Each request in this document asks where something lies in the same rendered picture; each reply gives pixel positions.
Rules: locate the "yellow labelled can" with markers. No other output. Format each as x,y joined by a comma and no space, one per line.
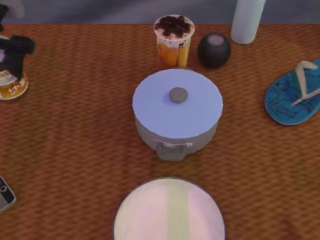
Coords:
13,90

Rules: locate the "pale blue pot lid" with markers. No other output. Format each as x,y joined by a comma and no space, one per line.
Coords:
160,115

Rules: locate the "grey mobile phone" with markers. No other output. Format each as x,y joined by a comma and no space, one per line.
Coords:
5,196

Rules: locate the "milk tea cup with toppings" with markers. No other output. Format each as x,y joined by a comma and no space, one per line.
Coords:
173,50

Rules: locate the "black round speaker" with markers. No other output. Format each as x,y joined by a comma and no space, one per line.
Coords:
213,55

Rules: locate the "pastel striped plate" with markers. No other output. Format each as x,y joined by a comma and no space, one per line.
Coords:
170,212

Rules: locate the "blue flip-flop sandal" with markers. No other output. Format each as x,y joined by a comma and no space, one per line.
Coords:
285,100

